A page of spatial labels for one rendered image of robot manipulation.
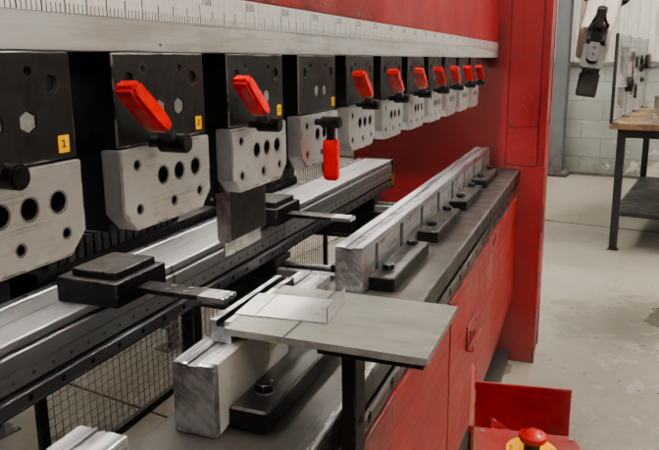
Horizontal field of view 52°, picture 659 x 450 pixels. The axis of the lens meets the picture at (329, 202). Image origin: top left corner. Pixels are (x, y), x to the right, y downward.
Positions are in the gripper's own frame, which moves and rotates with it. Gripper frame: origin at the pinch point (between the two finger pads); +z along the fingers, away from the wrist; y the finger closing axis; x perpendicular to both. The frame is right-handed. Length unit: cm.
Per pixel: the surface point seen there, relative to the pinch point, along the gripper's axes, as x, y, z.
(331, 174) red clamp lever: -32.8, 10.3, 26.7
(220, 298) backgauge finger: -42, 15, 49
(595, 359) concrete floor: 25, -231, 17
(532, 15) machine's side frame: -29, -147, -102
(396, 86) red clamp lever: -34.7, -15.3, -0.8
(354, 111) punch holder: -36.8, -2.2, 11.0
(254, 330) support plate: -32, 23, 52
